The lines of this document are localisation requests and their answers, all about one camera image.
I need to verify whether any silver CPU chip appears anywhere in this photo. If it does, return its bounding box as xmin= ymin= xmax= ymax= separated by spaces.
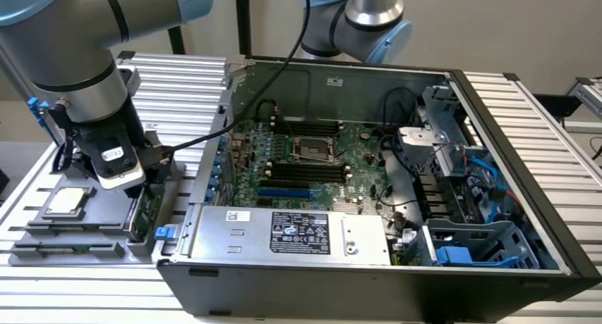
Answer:
xmin=44 ymin=187 xmax=97 ymax=219

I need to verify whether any silver chipset heatsink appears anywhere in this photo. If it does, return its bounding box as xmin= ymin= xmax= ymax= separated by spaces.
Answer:
xmin=332 ymin=201 xmax=364 ymax=215

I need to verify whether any green motherboard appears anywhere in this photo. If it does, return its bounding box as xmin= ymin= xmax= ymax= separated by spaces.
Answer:
xmin=228 ymin=118 xmax=424 ymax=233

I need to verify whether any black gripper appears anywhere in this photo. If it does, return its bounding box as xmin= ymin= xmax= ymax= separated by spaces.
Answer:
xmin=68 ymin=120 xmax=173 ymax=187

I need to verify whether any CPU socket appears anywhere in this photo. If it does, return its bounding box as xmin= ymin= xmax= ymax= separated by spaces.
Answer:
xmin=290 ymin=135 xmax=340 ymax=163

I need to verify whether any grey disk bay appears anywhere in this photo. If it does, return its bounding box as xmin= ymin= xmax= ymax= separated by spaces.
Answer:
xmin=422 ymin=217 xmax=541 ymax=269

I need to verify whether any grey parts rack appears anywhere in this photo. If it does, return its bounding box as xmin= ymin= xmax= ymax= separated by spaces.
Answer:
xmin=8 ymin=161 xmax=190 ymax=268

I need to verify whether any black expansion slot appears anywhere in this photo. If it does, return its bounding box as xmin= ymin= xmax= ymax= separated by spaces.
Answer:
xmin=258 ymin=179 xmax=312 ymax=189

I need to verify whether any metal drive cage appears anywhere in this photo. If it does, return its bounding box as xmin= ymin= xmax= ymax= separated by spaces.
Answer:
xmin=396 ymin=85 xmax=486 ymax=177

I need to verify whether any green gpu card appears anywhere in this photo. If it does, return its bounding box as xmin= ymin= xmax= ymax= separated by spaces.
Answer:
xmin=123 ymin=183 xmax=167 ymax=242

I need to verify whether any black RAM slot bank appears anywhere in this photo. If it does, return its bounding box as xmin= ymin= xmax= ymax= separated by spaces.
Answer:
xmin=266 ymin=161 xmax=352 ymax=184
xmin=271 ymin=120 xmax=343 ymax=139

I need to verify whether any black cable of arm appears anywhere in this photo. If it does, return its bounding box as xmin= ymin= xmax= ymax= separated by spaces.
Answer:
xmin=159 ymin=0 xmax=312 ymax=160

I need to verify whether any blue wire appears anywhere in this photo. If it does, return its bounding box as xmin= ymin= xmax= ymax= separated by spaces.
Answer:
xmin=463 ymin=154 xmax=517 ymax=230

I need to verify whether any blue case latch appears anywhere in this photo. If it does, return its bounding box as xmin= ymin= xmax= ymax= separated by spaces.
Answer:
xmin=153 ymin=225 xmax=180 ymax=241

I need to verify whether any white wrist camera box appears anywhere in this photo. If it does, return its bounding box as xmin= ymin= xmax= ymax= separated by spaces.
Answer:
xmin=91 ymin=133 xmax=148 ymax=192

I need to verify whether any blue expansion slot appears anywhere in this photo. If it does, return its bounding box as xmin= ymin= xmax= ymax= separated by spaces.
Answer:
xmin=256 ymin=187 xmax=314 ymax=201

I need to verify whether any black open PC case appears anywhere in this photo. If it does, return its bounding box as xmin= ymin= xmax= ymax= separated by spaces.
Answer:
xmin=155 ymin=54 xmax=602 ymax=318

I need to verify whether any black stand pole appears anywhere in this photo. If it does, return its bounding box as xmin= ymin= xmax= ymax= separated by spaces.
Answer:
xmin=234 ymin=0 xmax=254 ymax=57
xmin=167 ymin=25 xmax=187 ymax=56

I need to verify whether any red wire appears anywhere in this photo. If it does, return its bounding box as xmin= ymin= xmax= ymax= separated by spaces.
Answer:
xmin=458 ymin=146 xmax=525 ymax=212

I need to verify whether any blue bracket beside wrist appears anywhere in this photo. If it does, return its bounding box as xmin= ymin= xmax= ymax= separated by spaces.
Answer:
xmin=27 ymin=96 xmax=52 ymax=146

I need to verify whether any blue disk bay latch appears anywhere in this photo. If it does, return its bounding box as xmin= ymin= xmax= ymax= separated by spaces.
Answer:
xmin=434 ymin=245 xmax=472 ymax=267

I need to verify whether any silver power supply unit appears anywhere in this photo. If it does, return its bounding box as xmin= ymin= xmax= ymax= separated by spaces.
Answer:
xmin=187 ymin=205 xmax=394 ymax=267

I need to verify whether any black internal case cable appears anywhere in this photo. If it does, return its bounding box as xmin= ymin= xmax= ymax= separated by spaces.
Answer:
xmin=380 ymin=87 xmax=419 ymax=156

